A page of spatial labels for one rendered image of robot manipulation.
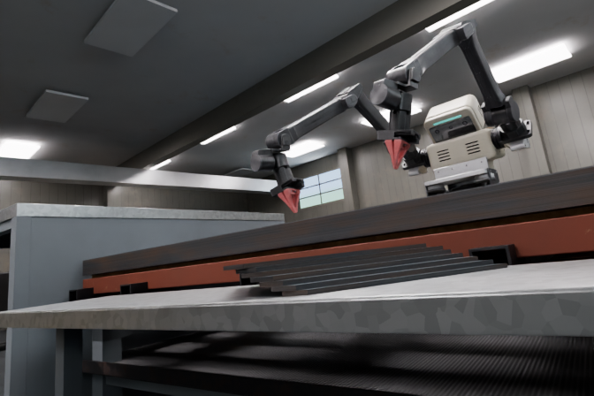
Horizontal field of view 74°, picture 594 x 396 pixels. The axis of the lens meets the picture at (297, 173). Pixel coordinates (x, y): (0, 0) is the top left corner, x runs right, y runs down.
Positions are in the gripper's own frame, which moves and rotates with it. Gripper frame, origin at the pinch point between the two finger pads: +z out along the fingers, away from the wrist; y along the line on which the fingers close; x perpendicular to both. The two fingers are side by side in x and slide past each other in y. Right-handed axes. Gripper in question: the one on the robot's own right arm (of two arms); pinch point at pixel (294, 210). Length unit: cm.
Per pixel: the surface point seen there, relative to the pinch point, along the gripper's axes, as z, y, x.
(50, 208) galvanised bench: -24, -58, -47
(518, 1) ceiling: -259, 116, 467
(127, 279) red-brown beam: 7, -35, -38
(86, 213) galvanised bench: -23, -58, -36
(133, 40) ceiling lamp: -343, -262, 150
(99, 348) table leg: 22, -57, -38
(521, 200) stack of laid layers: 26, 64, -37
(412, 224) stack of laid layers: 23, 48, -37
